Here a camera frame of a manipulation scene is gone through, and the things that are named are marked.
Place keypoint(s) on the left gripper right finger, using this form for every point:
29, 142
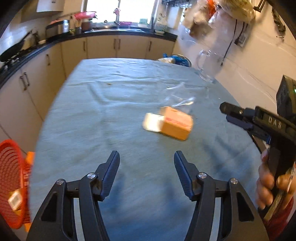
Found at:
188, 176

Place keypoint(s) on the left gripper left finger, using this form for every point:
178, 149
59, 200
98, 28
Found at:
105, 175

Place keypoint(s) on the long orange carton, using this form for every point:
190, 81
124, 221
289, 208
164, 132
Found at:
17, 199

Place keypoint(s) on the lower kitchen cabinets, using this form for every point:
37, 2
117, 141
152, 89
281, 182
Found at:
30, 85

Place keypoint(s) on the kitchen faucet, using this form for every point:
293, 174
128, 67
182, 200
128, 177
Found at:
117, 14

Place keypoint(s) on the person right hand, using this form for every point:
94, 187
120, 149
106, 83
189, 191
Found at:
266, 182

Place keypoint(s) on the small orange carton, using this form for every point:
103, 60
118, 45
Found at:
169, 122

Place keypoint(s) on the grey-green tablecloth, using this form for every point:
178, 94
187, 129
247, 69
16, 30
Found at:
100, 108

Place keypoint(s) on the clear plastic wrapper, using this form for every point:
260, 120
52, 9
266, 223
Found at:
178, 97

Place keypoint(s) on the orange stool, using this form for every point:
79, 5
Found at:
29, 162

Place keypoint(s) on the red plastic basket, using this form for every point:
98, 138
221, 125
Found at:
12, 178

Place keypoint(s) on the clear glass pitcher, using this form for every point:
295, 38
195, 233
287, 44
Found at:
209, 64

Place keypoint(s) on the blue plastic bag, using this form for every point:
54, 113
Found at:
176, 59

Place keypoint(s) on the hanging plastic bags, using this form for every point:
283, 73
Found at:
205, 16

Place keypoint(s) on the silver rice cooker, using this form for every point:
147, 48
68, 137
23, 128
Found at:
57, 28

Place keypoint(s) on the black frying pan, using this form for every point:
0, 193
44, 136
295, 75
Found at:
13, 50

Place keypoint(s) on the red plastic basin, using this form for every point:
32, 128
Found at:
85, 15

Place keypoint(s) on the upper wall cabinet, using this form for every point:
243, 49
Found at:
50, 5

